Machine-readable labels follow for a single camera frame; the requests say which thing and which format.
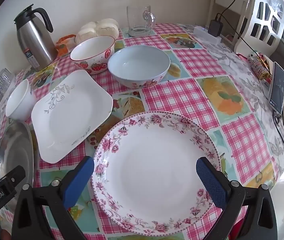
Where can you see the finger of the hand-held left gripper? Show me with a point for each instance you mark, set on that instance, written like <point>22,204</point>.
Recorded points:
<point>16,176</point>

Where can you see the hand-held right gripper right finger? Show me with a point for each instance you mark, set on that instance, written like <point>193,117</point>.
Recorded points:
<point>212,182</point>

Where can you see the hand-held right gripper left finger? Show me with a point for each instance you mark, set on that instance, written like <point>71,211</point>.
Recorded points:
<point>78,182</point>

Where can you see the round metal basin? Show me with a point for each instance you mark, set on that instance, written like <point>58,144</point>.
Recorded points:
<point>14,150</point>

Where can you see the pink floral round plate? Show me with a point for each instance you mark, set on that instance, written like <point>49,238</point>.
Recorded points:
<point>152,170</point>

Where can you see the strawberry print bowl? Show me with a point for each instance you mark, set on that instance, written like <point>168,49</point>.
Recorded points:
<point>91,52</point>

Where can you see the light blue bowl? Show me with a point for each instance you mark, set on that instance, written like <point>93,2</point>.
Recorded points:
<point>137,62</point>

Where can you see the pink checked tablecloth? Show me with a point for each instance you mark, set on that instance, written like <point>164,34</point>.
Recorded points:
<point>237,135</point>

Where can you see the small white bowl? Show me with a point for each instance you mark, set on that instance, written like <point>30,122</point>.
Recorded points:
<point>19,102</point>

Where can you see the smartphone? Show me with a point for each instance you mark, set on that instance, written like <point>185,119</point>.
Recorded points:
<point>278,87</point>

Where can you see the colourful snack tube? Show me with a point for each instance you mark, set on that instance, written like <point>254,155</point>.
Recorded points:
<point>258,67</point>

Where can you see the orange snack packet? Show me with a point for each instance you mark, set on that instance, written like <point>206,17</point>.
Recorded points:
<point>66,38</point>
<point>63,49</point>

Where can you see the stainless steel thermos jug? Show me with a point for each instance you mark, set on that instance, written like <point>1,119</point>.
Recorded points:
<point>34,42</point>

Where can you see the white power strip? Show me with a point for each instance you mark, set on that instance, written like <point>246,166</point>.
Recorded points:
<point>203,33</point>

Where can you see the bag of steamed buns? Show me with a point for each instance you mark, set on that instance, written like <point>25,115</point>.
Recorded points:
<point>99,30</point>

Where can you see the black charger adapter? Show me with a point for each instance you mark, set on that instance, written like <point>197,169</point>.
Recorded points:
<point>215,26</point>

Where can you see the white plastic chair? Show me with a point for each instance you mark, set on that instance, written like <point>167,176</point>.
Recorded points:
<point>264,17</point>

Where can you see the clear glass mug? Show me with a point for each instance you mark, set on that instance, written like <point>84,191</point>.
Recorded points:
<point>138,20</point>

